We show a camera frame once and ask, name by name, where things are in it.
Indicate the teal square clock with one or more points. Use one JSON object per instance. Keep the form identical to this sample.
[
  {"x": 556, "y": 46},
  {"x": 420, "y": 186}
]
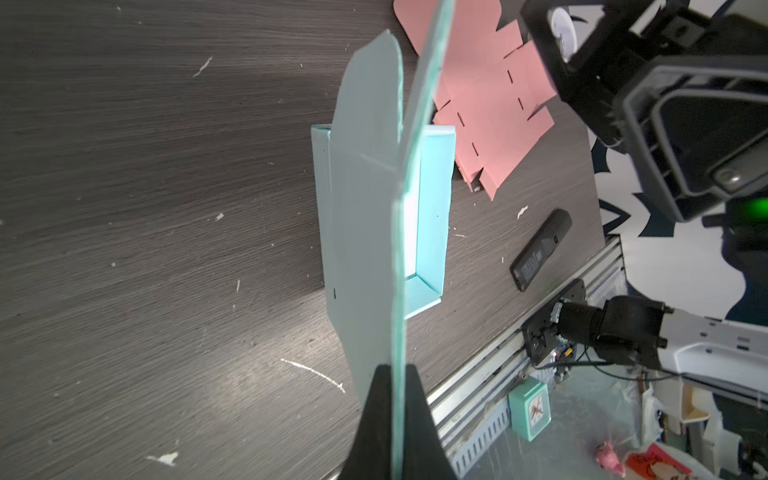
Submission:
[{"x": 529, "y": 408}]

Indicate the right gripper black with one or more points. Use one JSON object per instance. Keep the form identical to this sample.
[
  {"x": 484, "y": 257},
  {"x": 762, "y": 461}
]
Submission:
[{"x": 627, "y": 36}]

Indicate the black remote control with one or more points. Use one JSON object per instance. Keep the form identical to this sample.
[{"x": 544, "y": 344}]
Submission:
[{"x": 540, "y": 248}]

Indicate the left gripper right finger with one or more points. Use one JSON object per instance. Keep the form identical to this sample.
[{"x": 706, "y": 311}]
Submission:
[{"x": 424, "y": 455}]

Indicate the light blue paper box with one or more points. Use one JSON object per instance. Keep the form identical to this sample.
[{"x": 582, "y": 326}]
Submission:
[{"x": 362, "y": 161}]

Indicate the white alarm clock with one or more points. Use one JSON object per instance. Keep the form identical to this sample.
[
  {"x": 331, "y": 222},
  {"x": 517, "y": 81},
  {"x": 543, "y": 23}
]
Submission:
[{"x": 564, "y": 31}]

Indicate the white slotted cable duct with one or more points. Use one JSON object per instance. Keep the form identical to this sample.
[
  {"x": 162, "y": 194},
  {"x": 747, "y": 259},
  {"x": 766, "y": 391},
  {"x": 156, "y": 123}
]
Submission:
[{"x": 472, "y": 446}]

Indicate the red printed card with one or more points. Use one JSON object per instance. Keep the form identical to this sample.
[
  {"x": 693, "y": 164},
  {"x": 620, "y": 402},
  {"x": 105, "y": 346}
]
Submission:
[{"x": 655, "y": 464}]

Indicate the pink flat paper box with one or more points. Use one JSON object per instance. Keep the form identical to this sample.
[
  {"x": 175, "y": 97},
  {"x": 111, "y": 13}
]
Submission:
[{"x": 493, "y": 89}]

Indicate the pink small toy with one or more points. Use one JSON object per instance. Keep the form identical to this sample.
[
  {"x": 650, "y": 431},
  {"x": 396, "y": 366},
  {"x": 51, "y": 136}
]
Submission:
[{"x": 608, "y": 460}]

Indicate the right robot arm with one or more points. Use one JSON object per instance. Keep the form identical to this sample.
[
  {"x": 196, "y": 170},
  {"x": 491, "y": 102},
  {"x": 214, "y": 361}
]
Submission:
[{"x": 683, "y": 96}]

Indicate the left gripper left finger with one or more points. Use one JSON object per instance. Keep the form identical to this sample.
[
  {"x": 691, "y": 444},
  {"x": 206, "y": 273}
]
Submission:
[{"x": 370, "y": 454}]

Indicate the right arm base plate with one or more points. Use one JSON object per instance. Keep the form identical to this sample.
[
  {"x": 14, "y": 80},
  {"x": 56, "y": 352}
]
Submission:
[{"x": 539, "y": 330}]

